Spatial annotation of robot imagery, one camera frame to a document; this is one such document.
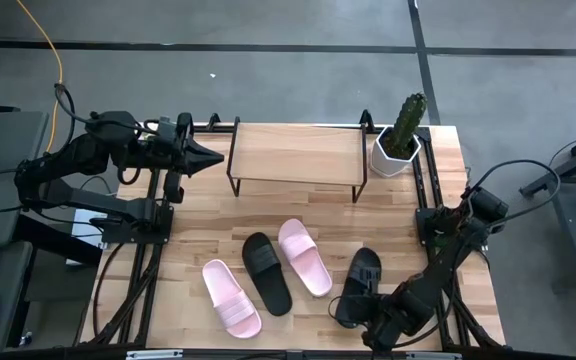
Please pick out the grey metal stand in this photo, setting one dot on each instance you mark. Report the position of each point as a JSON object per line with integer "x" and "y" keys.
{"x": 575, "y": 210}

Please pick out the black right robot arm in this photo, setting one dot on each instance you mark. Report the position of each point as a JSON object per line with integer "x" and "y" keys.
{"x": 448, "y": 265}

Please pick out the black metal table frame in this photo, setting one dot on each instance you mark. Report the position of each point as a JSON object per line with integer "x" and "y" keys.
{"x": 205, "y": 129}

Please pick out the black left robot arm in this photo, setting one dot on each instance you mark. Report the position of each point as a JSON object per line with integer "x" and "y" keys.
{"x": 93, "y": 202}

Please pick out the silver metal bracket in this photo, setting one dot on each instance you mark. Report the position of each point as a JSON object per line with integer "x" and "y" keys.
{"x": 433, "y": 356}
{"x": 153, "y": 355}

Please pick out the pink rubber slide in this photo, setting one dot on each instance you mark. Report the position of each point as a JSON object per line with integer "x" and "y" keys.
{"x": 233, "y": 305}
{"x": 305, "y": 260}

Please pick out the black rubber slide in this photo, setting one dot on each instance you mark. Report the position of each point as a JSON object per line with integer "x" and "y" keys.
{"x": 268, "y": 280}
{"x": 363, "y": 265}

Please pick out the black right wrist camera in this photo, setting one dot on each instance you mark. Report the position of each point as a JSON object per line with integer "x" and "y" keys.
{"x": 380, "y": 340}

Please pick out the grey desk top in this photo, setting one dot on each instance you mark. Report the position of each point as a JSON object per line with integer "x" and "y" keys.
{"x": 3, "y": 150}
{"x": 10, "y": 280}

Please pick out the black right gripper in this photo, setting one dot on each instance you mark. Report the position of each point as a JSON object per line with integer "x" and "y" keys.
{"x": 388, "y": 314}

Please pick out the wooden shelf black frame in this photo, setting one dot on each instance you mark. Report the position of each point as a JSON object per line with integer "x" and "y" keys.
{"x": 298, "y": 155}

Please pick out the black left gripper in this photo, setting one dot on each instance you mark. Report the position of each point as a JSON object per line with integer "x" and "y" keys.
{"x": 178, "y": 152}

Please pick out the white plant pot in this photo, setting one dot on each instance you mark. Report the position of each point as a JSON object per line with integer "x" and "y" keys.
{"x": 385, "y": 162}

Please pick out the white box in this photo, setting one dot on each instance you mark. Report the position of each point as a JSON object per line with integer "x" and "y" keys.
{"x": 85, "y": 230}

